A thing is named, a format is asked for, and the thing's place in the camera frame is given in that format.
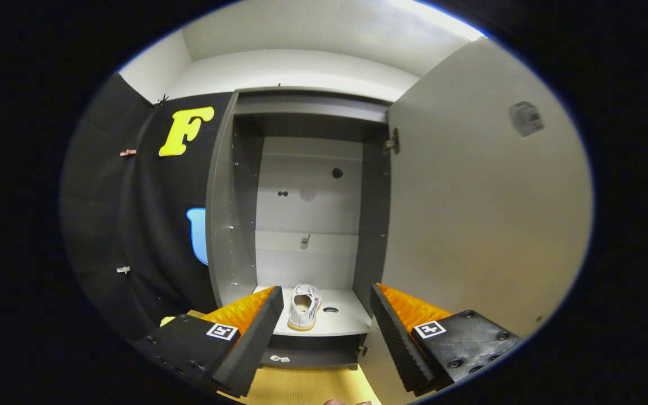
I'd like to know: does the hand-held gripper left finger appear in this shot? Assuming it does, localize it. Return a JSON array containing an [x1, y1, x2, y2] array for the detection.
[[133, 286, 285, 399]]

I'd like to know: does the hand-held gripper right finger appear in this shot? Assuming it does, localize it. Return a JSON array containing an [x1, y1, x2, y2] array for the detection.
[[370, 283, 521, 394]]

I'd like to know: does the white canvas shoe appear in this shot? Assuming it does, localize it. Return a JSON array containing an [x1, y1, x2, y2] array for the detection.
[[287, 283, 323, 331]]

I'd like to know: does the beige shoe cabinet door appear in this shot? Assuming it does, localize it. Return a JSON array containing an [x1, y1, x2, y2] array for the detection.
[[358, 37, 595, 405]]

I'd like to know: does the dark grey shoe cabinet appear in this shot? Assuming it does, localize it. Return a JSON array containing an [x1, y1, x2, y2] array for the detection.
[[205, 87, 392, 372]]

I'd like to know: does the black backdrop cloth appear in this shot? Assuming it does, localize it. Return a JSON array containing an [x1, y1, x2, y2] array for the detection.
[[60, 72, 235, 341]]

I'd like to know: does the long ceiling light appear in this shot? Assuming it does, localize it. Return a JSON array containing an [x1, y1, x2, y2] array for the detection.
[[397, 0, 488, 40]]

